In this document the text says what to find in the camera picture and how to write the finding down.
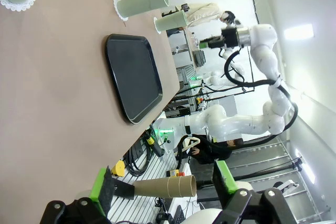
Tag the yellow control box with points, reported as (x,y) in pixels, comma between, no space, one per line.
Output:
(118,169)

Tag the person in beige jacket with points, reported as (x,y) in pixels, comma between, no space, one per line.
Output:
(202,12)

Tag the seated person in black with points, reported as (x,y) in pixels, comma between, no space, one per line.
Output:
(210,153)

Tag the red emergency stop button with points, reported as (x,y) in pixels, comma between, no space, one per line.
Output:
(177,173)

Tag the black keyboard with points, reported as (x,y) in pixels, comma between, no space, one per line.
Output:
(178,213)

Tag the black tube mount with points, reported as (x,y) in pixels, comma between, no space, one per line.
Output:
(123,190)

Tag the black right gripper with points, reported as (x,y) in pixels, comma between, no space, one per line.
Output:
(230,37)

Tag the white scalloped paper coaster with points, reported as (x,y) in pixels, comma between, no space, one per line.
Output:
(123,18)
(18,7)

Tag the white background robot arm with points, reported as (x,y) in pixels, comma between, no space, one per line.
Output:
(218,79)

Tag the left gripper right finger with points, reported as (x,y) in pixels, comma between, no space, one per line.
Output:
(223,179)

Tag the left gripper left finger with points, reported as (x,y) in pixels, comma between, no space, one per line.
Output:
(103,195)

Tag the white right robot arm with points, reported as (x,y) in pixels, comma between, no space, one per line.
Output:
(231,124)

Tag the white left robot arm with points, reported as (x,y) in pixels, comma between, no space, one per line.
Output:
(204,217)

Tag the black plastic serving tray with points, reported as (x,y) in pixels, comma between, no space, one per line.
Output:
(131,77)

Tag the brown cardboard tube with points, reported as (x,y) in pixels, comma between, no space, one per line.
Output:
(162,186)

